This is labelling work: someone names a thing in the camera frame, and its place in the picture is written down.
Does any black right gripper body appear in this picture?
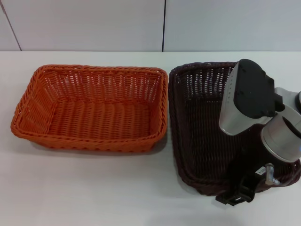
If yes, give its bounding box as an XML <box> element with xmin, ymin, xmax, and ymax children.
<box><xmin>227</xmin><ymin>124</ymin><xmax>268</xmax><ymax>197</ymax></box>

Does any dark brown woven plastic basket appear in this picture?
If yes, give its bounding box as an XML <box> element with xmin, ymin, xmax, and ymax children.
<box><xmin>168</xmin><ymin>61</ymin><xmax>301</xmax><ymax>195</ymax></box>

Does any orange woven plastic basket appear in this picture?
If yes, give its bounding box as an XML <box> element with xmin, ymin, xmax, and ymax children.
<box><xmin>9</xmin><ymin>65</ymin><xmax>169</xmax><ymax>151</ymax></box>

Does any silver angled cable connector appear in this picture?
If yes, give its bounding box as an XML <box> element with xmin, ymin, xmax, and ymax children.
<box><xmin>262</xmin><ymin>164</ymin><xmax>281</xmax><ymax>189</ymax></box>

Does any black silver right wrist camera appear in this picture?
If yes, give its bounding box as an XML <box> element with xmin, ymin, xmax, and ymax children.
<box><xmin>218</xmin><ymin>58</ymin><xmax>285</xmax><ymax>137</ymax></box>

